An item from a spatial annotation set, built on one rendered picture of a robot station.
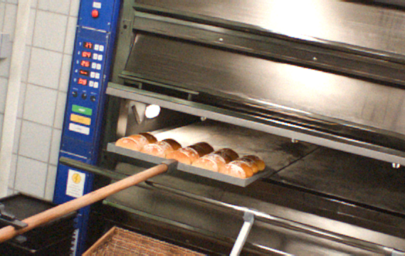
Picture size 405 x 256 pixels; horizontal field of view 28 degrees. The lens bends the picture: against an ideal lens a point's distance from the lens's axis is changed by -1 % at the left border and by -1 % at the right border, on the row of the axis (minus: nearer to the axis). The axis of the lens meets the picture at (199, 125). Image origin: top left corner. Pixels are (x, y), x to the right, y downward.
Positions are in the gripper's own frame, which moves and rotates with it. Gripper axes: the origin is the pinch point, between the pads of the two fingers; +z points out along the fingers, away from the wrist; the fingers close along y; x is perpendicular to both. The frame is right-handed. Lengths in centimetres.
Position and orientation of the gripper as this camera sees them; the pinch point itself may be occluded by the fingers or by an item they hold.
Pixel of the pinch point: (13, 229)
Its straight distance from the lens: 207.4
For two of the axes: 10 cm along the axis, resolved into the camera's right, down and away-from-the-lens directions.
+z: 9.1, 2.3, -3.3
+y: -1.7, 9.6, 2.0
